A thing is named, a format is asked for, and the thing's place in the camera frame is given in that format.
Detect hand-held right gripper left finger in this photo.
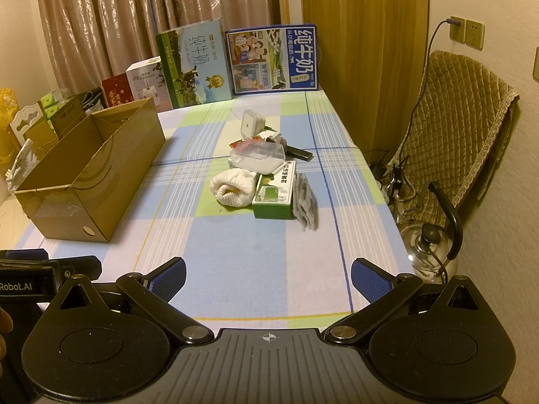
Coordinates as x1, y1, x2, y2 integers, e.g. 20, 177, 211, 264
51, 257, 215, 346

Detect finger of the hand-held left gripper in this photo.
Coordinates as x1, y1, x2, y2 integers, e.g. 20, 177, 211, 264
0, 249, 50, 262
50, 256, 102, 280

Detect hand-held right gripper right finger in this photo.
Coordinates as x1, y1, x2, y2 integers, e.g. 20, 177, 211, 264
324, 258, 489, 348

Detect brown cardboard box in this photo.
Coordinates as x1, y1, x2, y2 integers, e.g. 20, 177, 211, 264
14, 96, 166, 243

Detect grey sachet strip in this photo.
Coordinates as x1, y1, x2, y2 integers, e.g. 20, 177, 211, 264
292, 172, 318, 232

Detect white towel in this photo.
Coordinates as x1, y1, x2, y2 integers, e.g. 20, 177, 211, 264
211, 167, 258, 208

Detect green small box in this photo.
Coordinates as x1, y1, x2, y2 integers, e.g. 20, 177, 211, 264
252, 173, 295, 220

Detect black usb stick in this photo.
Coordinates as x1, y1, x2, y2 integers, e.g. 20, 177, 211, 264
283, 145, 313, 161

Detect red snack packet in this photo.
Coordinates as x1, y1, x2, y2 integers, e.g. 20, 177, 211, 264
231, 135, 270, 149

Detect white power adapter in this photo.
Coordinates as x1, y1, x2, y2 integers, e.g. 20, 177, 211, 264
241, 109, 270, 139

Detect silver plastic bag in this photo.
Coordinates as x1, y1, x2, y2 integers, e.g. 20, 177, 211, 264
6, 138, 38, 187

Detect brown boxes with green packs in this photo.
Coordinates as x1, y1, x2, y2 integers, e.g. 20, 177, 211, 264
9, 101, 60, 156

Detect yellow plastic bag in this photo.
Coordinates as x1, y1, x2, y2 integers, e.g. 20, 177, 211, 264
0, 88, 20, 165

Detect tall brown cardboard carton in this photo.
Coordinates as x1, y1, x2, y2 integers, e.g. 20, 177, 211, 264
48, 95, 91, 139

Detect green tissue multipack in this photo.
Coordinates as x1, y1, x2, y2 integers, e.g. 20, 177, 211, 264
40, 88, 70, 119

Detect striped shopping bag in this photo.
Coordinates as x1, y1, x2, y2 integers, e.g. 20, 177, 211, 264
82, 88, 106, 114

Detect chair with quilted cover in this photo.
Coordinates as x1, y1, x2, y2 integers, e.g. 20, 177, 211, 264
387, 49, 520, 236

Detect red gift box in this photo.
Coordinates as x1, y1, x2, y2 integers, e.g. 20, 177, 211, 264
101, 73, 135, 108

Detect white humidifier box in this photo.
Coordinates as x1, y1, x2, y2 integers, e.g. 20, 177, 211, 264
125, 56, 173, 112

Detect green milk carton box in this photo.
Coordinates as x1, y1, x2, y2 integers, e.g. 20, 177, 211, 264
155, 19, 233, 111

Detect wooden wardrobe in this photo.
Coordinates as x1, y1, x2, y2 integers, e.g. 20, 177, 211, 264
299, 0, 430, 156

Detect beige shiny curtain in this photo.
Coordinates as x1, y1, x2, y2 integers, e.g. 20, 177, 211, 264
34, 0, 300, 97

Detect blue milk carton box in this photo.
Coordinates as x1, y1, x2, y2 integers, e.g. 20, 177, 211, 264
224, 22, 321, 94

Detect glass kettle black handle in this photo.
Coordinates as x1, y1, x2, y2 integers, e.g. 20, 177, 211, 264
398, 181, 464, 282

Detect black charger cable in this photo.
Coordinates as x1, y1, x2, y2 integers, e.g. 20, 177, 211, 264
396, 16, 462, 167

